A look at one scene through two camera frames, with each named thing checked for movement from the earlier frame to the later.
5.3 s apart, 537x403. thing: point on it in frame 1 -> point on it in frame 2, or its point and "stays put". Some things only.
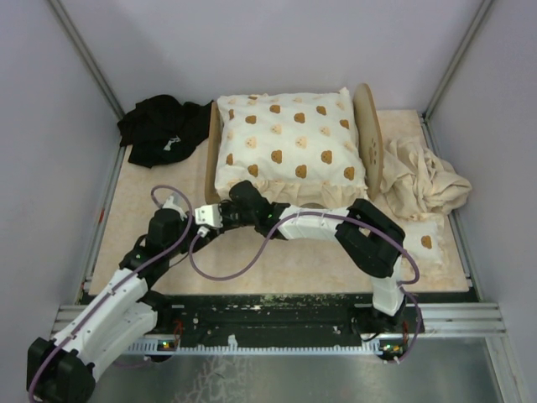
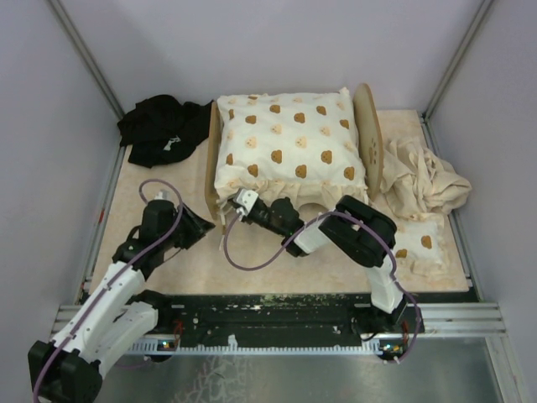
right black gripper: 223,208 -> 247,217
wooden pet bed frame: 371,136 stays put
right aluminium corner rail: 426,130 stays put
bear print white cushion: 302,148 stays put
